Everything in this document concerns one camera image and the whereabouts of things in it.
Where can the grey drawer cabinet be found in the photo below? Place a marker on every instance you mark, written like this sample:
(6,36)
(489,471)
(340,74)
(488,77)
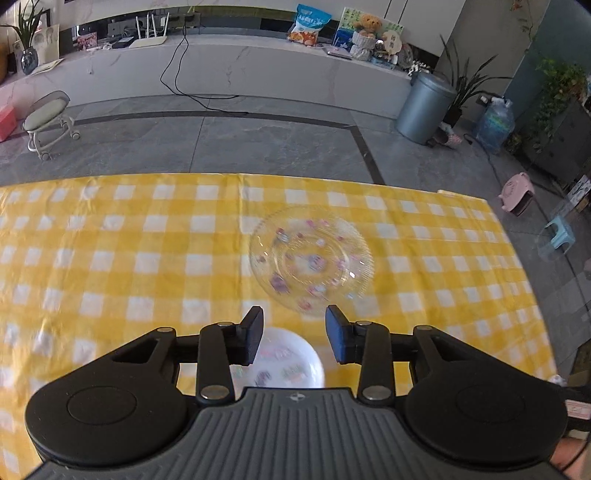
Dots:
(568,138)

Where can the grey metal trash can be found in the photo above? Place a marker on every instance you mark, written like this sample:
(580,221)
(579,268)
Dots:
(422,110)

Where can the small white printed plate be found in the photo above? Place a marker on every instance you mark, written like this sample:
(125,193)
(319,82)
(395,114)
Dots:
(295,364)

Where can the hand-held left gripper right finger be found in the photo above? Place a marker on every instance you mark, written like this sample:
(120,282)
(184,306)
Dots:
(334,337)

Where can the blue water jug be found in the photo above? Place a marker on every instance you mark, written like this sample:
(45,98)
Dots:
(496,124)

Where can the round paper fan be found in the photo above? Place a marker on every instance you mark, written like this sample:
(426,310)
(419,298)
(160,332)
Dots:
(392,42)

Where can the hanging vine plant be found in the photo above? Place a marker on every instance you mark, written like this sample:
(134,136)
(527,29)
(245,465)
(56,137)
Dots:
(524,14)

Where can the black set-top box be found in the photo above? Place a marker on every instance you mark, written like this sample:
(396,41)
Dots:
(122,44)

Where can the blue white snack bag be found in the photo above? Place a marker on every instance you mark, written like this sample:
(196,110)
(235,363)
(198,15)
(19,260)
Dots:
(309,25)

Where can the pencil drawing picture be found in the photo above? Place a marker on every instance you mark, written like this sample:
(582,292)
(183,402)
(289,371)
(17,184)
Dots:
(48,44)

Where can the pink plastic case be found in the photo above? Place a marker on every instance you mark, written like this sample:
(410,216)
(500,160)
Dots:
(7,122)

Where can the green plant in grey vase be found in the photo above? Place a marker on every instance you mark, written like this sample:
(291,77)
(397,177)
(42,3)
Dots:
(28,60)

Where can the grey rolling stool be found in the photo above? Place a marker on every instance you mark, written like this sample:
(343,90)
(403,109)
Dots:
(44,110)

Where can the white wifi router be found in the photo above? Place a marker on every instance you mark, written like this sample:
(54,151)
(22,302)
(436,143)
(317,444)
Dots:
(147,44)

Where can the brown teddy bear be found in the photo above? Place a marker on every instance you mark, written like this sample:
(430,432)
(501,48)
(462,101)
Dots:
(368,24)

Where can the yellow checked tablecloth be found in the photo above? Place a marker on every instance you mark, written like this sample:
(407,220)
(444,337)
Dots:
(115,258)

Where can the clear floral glass plate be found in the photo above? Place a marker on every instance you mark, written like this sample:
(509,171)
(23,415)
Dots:
(314,258)

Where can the potted snake plant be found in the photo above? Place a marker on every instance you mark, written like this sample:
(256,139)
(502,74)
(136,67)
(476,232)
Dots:
(461,87)

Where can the stack of papers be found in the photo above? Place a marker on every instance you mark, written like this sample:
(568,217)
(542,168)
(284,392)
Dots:
(46,67)

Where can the pink space heater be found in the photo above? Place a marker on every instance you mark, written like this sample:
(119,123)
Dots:
(515,189)

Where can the trailing ivy plant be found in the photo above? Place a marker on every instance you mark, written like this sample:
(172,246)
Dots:
(558,78)

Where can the pink photo frame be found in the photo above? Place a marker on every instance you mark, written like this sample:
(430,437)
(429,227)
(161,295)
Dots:
(87,41)

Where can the white marble TV console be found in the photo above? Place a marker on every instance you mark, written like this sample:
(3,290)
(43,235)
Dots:
(277,69)

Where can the pink dotted bag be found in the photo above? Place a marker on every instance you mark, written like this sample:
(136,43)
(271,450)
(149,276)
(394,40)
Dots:
(448,137)

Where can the green picture board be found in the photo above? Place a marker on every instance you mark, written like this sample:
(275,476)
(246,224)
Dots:
(392,25)

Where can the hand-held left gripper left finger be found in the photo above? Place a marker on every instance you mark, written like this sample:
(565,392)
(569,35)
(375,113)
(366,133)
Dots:
(253,337)

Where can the small blue step stool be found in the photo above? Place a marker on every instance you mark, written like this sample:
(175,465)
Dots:
(556,230)

